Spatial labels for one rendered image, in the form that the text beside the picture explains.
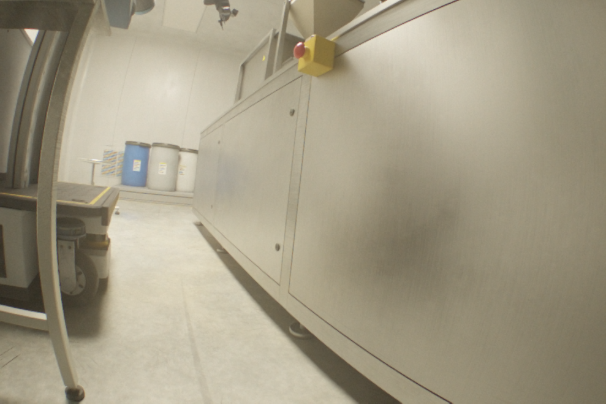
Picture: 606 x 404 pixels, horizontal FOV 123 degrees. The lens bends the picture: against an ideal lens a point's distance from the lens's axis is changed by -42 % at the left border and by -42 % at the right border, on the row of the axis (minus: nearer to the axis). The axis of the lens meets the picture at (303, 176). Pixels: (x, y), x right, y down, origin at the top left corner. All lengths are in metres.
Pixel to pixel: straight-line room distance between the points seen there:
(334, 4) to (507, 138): 1.38
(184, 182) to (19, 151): 3.35
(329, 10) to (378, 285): 1.41
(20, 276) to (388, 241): 0.85
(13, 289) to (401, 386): 0.89
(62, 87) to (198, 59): 4.77
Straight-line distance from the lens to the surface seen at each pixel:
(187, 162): 4.12
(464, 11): 0.46
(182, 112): 4.88
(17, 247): 0.83
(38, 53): 1.05
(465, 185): 0.38
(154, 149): 3.88
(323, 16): 1.59
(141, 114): 4.86
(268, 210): 0.85
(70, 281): 0.88
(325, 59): 0.66
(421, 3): 0.53
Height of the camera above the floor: 0.43
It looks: 2 degrees up
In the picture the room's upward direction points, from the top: 6 degrees clockwise
